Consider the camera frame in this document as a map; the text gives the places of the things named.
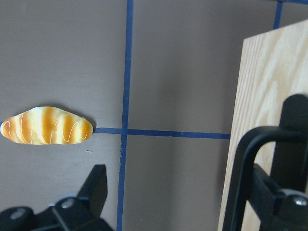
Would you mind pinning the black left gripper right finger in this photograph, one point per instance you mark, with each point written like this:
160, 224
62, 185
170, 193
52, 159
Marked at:
278, 209

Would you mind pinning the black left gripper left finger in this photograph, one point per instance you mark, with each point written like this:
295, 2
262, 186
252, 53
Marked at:
75, 213

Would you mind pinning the light wooden drawer cabinet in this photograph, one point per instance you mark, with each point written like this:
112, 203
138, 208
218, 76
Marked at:
274, 65

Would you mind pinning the toy bread loaf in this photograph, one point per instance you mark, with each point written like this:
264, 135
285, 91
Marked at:
46, 125

